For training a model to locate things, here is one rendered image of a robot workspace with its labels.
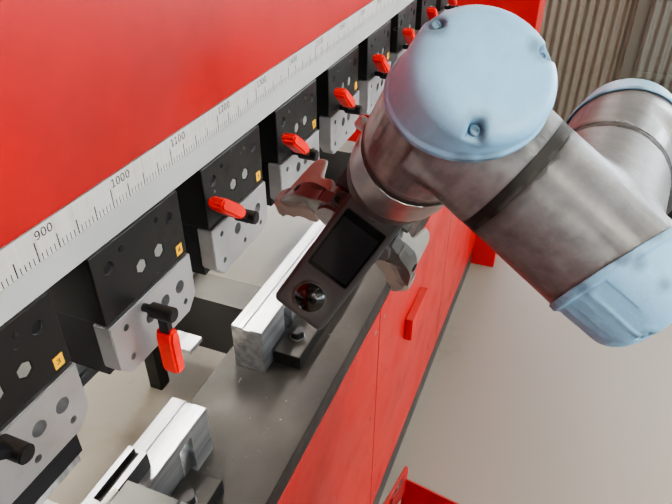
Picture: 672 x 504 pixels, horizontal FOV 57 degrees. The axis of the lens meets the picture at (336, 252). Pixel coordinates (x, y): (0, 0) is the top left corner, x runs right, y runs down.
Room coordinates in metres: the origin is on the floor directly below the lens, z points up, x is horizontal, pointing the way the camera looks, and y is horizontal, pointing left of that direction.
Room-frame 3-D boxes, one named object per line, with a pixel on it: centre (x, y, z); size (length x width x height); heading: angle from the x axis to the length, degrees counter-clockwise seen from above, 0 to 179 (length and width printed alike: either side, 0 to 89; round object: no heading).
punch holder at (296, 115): (0.94, 0.10, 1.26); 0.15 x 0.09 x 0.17; 158
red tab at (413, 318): (1.30, -0.22, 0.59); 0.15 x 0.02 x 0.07; 158
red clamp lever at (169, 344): (0.52, 0.20, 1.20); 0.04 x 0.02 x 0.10; 68
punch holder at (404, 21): (1.49, -0.13, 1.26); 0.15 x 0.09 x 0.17; 158
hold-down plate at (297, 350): (0.94, 0.03, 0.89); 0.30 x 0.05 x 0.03; 158
